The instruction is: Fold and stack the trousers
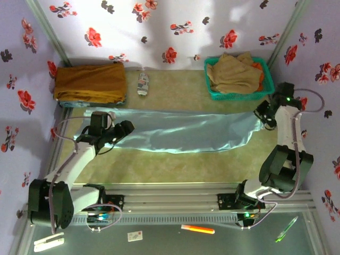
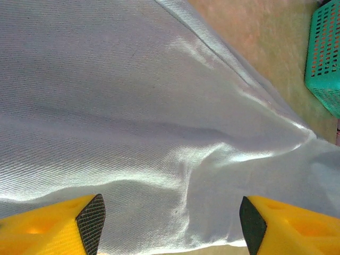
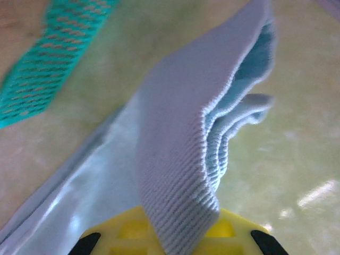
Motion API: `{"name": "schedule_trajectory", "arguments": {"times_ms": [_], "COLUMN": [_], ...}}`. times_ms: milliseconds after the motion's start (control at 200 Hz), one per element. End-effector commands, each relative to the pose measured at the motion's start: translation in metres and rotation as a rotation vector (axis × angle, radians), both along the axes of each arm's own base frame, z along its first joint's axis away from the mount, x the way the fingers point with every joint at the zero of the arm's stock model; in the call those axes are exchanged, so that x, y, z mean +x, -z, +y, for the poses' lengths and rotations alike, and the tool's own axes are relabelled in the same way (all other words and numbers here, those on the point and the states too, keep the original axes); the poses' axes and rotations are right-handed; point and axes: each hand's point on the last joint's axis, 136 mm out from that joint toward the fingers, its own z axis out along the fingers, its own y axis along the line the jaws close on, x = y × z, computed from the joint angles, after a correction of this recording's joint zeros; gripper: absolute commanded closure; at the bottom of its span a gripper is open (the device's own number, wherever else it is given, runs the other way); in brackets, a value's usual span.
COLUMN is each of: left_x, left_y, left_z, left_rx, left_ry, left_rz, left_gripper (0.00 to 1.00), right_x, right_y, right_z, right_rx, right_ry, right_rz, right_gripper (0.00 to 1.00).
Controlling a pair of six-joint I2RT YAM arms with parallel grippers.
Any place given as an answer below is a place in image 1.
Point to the green pen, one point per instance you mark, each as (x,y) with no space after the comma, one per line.
(286,229)

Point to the aluminium rail frame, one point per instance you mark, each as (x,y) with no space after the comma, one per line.
(170,197)

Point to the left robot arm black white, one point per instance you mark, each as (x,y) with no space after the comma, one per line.
(79,162)

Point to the white flat hand tool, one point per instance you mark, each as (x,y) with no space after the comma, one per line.
(49,242)

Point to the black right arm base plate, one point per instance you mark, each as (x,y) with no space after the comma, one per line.
(225,202)

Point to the teal plastic basket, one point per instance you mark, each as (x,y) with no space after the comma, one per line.
(268,79)

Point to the orange marker pen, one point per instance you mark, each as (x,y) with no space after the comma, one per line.
(197,229)

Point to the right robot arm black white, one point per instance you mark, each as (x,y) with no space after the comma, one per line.
(288,127)

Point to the white card red print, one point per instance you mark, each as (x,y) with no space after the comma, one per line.
(135,236)

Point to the folded brown trousers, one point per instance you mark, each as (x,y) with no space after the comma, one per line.
(90,82)

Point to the aluminium corner post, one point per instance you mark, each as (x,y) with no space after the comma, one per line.
(288,29)
(49,32)

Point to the light blue satin trousers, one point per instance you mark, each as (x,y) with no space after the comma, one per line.
(180,132)

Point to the beige trousers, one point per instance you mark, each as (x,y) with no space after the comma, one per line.
(233,75)

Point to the orange cloth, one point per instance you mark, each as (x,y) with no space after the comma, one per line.
(260,71)

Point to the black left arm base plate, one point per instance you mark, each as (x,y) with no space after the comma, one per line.
(117,203)

